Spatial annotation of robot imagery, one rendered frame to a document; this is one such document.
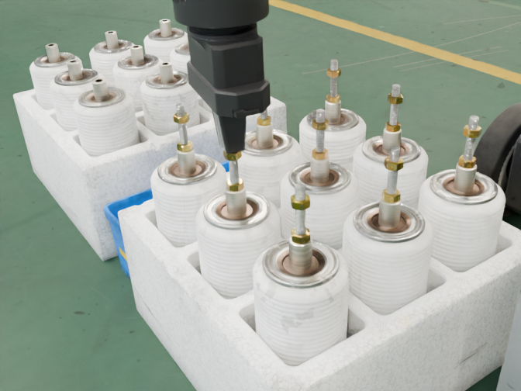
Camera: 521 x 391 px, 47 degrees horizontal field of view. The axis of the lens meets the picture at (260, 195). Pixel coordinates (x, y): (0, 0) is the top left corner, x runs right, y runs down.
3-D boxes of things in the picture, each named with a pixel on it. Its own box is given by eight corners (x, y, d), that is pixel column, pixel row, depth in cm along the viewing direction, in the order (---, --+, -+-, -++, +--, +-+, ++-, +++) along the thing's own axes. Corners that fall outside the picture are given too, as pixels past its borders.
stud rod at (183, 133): (184, 157, 76) (177, 102, 72) (191, 158, 76) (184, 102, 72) (181, 161, 75) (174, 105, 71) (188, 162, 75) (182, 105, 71)
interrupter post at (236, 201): (236, 221, 67) (233, 195, 65) (222, 212, 68) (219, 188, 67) (252, 212, 68) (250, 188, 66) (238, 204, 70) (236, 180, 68)
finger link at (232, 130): (219, 153, 63) (214, 97, 60) (247, 146, 64) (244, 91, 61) (224, 159, 62) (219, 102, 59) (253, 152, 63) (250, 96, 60)
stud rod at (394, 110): (391, 143, 77) (395, 87, 73) (386, 140, 78) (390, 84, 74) (397, 141, 78) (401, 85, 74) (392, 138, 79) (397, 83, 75)
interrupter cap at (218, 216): (232, 240, 64) (232, 235, 63) (190, 212, 69) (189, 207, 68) (284, 212, 68) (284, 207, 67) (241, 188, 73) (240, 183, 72)
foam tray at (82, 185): (192, 122, 148) (184, 51, 138) (288, 188, 120) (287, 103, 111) (33, 172, 130) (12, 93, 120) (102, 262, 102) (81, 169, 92)
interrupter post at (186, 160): (179, 167, 78) (176, 144, 76) (198, 167, 78) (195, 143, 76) (177, 177, 76) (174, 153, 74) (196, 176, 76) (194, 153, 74)
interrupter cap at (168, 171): (161, 159, 80) (161, 153, 80) (219, 157, 80) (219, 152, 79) (153, 188, 73) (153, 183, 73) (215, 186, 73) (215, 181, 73)
